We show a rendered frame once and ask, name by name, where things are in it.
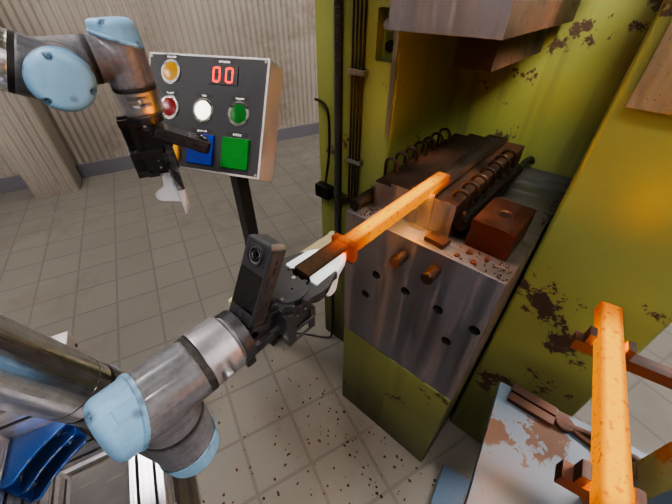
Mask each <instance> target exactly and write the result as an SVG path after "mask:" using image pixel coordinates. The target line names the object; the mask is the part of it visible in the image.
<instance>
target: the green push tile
mask: <svg viewBox="0 0 672 504"><path fill-rule="evenodd" d="M250 142H251V140H248V139H240V138H231V137H222V146H221V159H220V167H222V168H228V169H235V170H242V171H248V164H249V153H250Z"/></svg>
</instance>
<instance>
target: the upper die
mask: <svg viewBox="0 0 672 504"><path fill-rule="evenodd" d="M580 1H581V0H390V10H389V22H388V30H389V31H399V32H410V33H422V34H433V35H445V36H456V37H468V38H479V39H490V40H506V39H509V38H513V37H517V36H520V35H524V34H528V33H531V32H535V31H539V30H542V29H546V28H550V27H553V26H557V25H561V24H564V23H568V22H572V21H573V19H574V17H575V14H576V11H577V9H578V6H579V3H580Z"/></svg>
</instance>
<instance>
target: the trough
mask: <svg viewBox="0 0 672 504"><path fill-rule="evenodd" d="M500 141H501V140H500V139H496V138H492V137H489V138H487V139H486V140H485V141H483V142H482V143H480V144H479V145H477V146H476V147H475V148H473V149H472V150H470V151H469V152H467V153H466V154H465V155H463V156H462V157H460V158H459V159H457V160H456V161H455V162H453V163H452V164H450V165H449V166H447V167H446V168H445V169H443V170H442V171H440V172H443V173H446V174H449V175H450V177H449V180H450V179H451V178H452V177H454V176H455V175H456V174H458V173H459V172H460V171H462V170H463V169H464V168H466V167H467V166H468V165H469V164H471V163H472V162H473V161H475V160H476V159H477V158H479V157H480V156H481V155H483V154H484V153H485V152H487V151H488V150H489V149H491V148H492V147H493V146H495V145H496V144H497V143H498V142H500Z"/></svg>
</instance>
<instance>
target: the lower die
mask: <svg viewBox="0 0 672 504"><path fill-rule="evenodd" d="M489 137H492V138H496V139H500V140H501V141H500V142H498V143H497V144H496V145H495V146H493V147H492V148H491V149H489V150H488V151H487V152H485V153H484V154H483V155H481V156H480V157H479V158H477V159H476V160H475V161H473V162H472V163H471V164H469V165H468V166H467V167H466V168H464V169H463V170H462V171H460V172H459V173H458V174H456V175H455V176H454V177H452V178H451V179H450V180H448V181H447V182H446V183H444V184H443V185H442V186H440V187H439V188H438V189H436V190H435V191H434V192H433V193H431V195H430V198H429V199H427V200H425V201H424V202H423V203H421V204H420V205H419V206H417V207H416V208H415V209H413V210H412V211H411V212H409V213H408V214H407V215H405V216H404V217H403V218H404V219H406V220H409V221H411V222H413V223H415V224H418V225H420V226H422V227H425V228H427V229H429V230H432V231H433V230H434V231H435V232H437V233H439V234H441V235H443V236H446V237H449V236H450V235H451V234H452V233H453V232H454V231H455V230H456V228H454V224H453V222H454V221H455V219H456V218H457V217H458V216H459V215H460V214H461V213H462V211H463V209H464V208H465V204H466V201H467V196H466V195H465V194H464V193H462V192H459V193H457V194H456V197H452V193H453V192H454V191H455V190H456V189H458V188H461V187H462V184H463V183H464V182H466V181H469V180H470V179H471V177H472V176H473V175H474V174H476V173H479V171H480V169H481V168H483V167H485V166H487V164H488V163H489V162H490V161H492V160H494V158H495V157H496V156H498V155H500V154H501V153H502V151H504V150H505V149H513V150H515V151H516V153H517V160H516V162H515V164H518V163H519V161H520V158H521V155H522V153H523V150H524V148H525V146H523V145H519V144H515V143H511V142H507V141H508V139H507V138H503V137H499V136H494V135H490V134H489V135H487V136H486V137H483V136H479V135H475V134H469V135H467V136H465V135H461V134H457V133H455V134H454V135H452V136H451V139H450V141H447V139H448V138H447V139H445V140H444V142H443V146H440V143H438V144H437V145H436V147H435V151H432V148H430V149H428V150H427V155H426V156H424V152H423V153H421V154H420V155H419V156H418V161H415V158H413V159H411V160H410V161H409V165H408V167H405V164H403V165H401V166H400V167H399V170H398V173H395V169H394V170H393V171H391V172H389V173H388V174H386V175H384V176H383V177H381V178H379V179H378V180H376V181H375V184H374V196H373V205H374V206H376V207H378V208H381V209H383V208H385V207H386V206H388V205H389V204H391V203H392V202H394V201H395V200H397V199H398V198H400V197H401V196H403V195H404V194H406V193H407V192H408V191H410V190H411V189H413V188H414V187H416V186H417V185H419V184H420V183H422V182H423V181H425V180H426V179H428V178H429V177H431V176H432V175H434V174H435V173H437V172H438V171H442V170H443V169H445V168H446V167H447V166H449V165H450V164H452V163H453V162H455V161H456V160H457V159H459V158H460V157H462V156H463V155H465V154H466V153H467V152H469V151H470V150H472V149H473V148H475V147H476V146H477V145H479V144H480V143H482V142H483V141H485V140H486V139H487V138H489ZM490 167H492V168H494V169H495V170H496V173H497V177H498V175H499V172H500V166H499V165H498V164H492V165H491V166H490ZM482 174H484V175H486V176H487V177H488V179H489V185H488V186H490V183H491V180H492V177H493V173H492V172H491V171H489V170H485V171H483V173H482ZM497 177H496V179H497ZM474 181H475V182H477V183H478V184H479V186H480V194H481V193H482V190H483V187H484V184H485V181H484V179H483V178H481V177H476V178H475V179H474ZM465 190H467V191H468V192H469V193H470V195H471V202H470V205H471V203H472V201H473V200H474V197H475V193H476V187H475V186H474V185H471V184H468V185H466V187H465ZM480 194H479V196H480ZM470 205H469V206H470Z"/></svg>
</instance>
